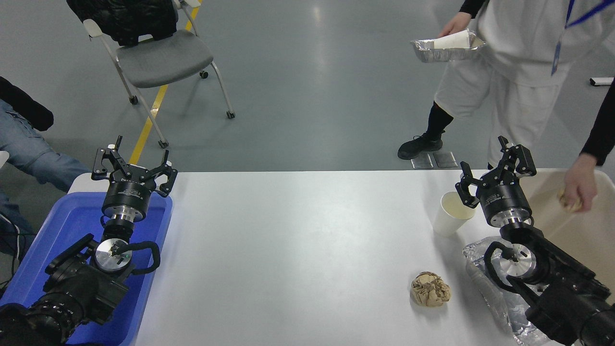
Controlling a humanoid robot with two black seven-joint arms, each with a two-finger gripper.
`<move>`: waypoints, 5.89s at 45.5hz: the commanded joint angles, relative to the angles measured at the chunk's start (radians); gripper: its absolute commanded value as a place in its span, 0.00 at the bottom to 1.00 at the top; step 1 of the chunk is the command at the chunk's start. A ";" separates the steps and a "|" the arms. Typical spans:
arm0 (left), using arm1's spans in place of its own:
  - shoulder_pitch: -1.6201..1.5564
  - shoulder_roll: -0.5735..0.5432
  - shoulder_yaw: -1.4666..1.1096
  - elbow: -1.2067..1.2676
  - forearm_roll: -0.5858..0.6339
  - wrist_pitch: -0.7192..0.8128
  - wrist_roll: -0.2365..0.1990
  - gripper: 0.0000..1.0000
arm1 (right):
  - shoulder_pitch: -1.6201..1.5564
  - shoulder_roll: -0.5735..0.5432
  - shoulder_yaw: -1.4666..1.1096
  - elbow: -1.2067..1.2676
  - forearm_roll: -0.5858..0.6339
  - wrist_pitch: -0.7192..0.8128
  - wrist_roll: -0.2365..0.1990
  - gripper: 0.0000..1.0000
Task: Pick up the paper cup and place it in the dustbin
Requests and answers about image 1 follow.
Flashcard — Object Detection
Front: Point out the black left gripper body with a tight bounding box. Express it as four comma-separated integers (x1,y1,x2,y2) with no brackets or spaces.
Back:
102,166,158,213

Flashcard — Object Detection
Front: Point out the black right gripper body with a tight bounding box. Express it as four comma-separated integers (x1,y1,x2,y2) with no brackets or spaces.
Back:
479,177,534,227

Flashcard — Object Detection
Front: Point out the white paper cup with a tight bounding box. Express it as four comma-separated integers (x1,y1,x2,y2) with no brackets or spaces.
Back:
432,191,477,237
432,30,471,50

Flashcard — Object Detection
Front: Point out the foil tray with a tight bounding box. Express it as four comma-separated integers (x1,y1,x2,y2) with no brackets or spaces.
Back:
463,235,553,346
411,30,487,63

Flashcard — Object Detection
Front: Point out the standing person's left hand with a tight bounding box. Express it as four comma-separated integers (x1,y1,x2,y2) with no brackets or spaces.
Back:
563,154,599,213

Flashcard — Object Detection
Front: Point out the standing person's right hand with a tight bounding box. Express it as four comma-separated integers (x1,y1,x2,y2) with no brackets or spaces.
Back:
438,12,472,38

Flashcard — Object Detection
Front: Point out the blue plastic tray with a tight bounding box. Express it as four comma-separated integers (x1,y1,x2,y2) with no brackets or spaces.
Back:
0,191,173,346

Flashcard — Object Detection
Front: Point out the seated person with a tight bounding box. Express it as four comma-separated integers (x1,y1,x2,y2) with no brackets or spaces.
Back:
0,76,92,262

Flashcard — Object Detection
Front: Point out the large pale bin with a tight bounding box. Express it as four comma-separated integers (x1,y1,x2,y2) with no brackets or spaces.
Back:
521,168,615,304

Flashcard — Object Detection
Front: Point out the crumpled foil tray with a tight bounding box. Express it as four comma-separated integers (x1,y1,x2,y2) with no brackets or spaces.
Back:
463,235,553,346

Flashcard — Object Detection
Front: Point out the standing person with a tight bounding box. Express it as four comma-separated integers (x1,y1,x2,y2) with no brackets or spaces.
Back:
398,0,615,213

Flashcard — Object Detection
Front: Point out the grey wheeled chair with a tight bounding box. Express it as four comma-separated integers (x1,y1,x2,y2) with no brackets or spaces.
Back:
83,0,236,148

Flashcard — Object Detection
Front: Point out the black jacket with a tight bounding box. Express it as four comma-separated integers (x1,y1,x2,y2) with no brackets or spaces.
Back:
66,0,179,47

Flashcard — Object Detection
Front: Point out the blue lanyard with badge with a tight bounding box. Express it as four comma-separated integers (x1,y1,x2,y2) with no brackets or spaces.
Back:
552,0,608,76

